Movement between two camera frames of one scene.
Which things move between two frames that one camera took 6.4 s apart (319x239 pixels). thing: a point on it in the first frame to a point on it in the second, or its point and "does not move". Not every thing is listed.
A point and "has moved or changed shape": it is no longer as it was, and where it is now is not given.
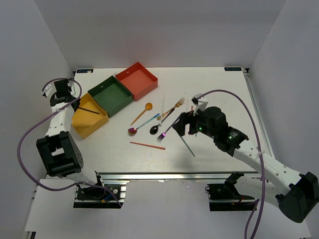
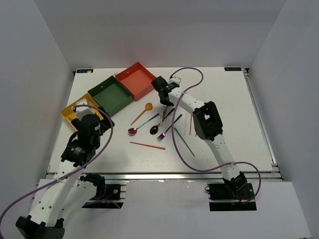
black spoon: (154, 129) does not move
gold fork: (179, 102) has moved or changed shape
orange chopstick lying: (149, 146) does not move
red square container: (138, 80) does not move
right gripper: (179, 126) to (167, 103)
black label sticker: (84, 70) does not move
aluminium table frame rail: (248, 74) does not move
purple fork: (163, 134) does not move
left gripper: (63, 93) to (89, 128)
